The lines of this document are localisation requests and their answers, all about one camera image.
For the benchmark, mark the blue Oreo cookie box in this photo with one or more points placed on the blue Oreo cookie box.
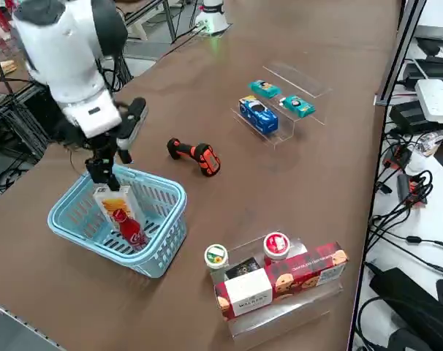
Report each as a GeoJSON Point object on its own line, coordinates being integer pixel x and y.
{"type": "Point", "coordinates": [260, 115]}

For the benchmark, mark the clear acrylic stepped shelf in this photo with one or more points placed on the clear acrylic stepped shelf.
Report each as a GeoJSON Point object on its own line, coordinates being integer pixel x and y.
{"type": "Point", "coordinates": [280, 318]}
{"type": "Point", "coordinates": [298, 78]}

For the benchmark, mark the red Coca-Cola bottle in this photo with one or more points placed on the red Coca-Cola bottle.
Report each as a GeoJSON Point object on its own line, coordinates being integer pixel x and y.
{"type": "Point", "coordinates": [133, 234]}

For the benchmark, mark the white cookie box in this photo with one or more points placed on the white cookie box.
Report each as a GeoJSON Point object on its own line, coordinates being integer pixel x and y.
{"type": "Point", "coordinates": [108, 203]}

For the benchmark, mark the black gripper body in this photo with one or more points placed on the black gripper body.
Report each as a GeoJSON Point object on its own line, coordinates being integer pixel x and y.
{"type": "Point", "coordinates": [132, 120]}

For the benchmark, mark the black orange USB hub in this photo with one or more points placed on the black orange USB hub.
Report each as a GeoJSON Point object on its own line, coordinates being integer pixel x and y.
{"type": "Point", "coordinates": [411, 190]}
{"type": "Point", "coordinates": [398, 157]}

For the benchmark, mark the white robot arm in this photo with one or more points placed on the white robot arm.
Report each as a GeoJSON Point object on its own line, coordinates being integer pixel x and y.
{"type": "Point", "coordinates": [212, 18]}
{"type": "Point", "coordinates": [60, 55]}

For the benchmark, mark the tan layered block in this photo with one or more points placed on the tan layered block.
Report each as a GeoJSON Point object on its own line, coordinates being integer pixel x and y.
{"type": "Point", "coordinates": [2, 68]}

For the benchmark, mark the green lid white bottle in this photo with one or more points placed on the green lid white bottle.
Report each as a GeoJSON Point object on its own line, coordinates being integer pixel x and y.
{"type": "Point", "coordinates": [216, 256]}

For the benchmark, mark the black ribbed power adapter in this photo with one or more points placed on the black ribbed power adapter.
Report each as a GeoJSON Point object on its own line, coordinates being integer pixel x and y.
{"type": "Point", "coordinates": [406, 117]}

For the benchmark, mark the orange black barcode scanner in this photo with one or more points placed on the orange black barcode scanner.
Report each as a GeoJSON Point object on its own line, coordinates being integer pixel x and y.
{"type": "Point", "coordinates": [192, 153]}

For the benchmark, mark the white power strip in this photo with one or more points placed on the white power strip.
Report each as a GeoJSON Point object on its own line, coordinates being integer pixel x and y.
{"type": "Point", "coordinates": [435, 98]}

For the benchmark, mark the black bag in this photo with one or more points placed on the black bag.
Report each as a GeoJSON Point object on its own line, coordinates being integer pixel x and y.
{"type": "Point", "coordinates": [415, 303]}

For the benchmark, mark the light blue shopping basket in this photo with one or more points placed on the light blue shopping basket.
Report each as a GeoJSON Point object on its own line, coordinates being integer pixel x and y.
{"type": "Point", "coordinates": [57, 219]}

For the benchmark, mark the teal cartoon snack packet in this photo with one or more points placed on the teal cartoon snack packet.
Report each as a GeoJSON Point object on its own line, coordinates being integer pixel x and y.
{"type": "Point", "coordinates": [298, 106]}
{"type": "Point", "coordinates": [265, 88]}

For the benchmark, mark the aluminium post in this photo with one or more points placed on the aluminium post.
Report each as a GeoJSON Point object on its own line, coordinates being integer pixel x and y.
{"type": "Point", "coordinates": [400, 47]}

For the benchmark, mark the red tartan cookie box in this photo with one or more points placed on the red tartan cookie box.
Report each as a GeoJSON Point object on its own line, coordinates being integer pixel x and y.
{"type": "Point", "coordinates": [298, 274]}

